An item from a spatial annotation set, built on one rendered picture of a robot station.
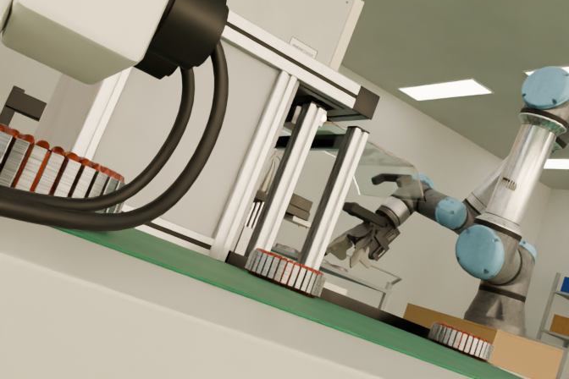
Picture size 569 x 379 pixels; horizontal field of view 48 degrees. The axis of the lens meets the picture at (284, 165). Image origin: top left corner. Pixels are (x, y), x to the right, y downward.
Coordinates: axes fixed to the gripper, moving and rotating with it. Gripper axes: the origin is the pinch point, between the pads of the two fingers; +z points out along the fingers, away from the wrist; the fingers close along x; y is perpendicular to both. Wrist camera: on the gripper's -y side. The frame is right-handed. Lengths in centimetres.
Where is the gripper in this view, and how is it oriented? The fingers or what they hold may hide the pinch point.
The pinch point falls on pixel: (332, 260)
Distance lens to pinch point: 164.2
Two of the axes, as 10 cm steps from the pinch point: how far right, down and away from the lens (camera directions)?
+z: -7.2, 6.1, -3.4
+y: 5.3, 8.0, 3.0
